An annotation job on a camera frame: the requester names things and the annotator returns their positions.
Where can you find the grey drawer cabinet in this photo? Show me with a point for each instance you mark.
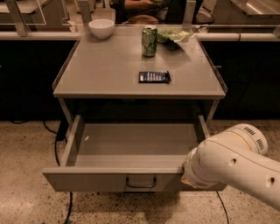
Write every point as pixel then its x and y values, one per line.
pixel 109 69

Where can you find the seated person behind glass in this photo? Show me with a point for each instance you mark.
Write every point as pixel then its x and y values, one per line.
pixel 135 12

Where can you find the green soda can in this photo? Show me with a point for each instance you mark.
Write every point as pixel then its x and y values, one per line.
pixel 149 40

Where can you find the white ceramic bowl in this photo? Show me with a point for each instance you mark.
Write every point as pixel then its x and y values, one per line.
pixel 102 28

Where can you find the green chip bag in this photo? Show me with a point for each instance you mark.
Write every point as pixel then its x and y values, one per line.
pixel 170 37

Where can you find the grey top drawer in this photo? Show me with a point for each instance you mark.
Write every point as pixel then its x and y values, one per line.
pixel 126 157

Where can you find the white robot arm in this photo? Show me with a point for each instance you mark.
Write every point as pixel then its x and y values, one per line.
pixel 235 157

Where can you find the white horizontal railing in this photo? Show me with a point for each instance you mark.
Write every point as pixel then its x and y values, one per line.
pixel 63 35

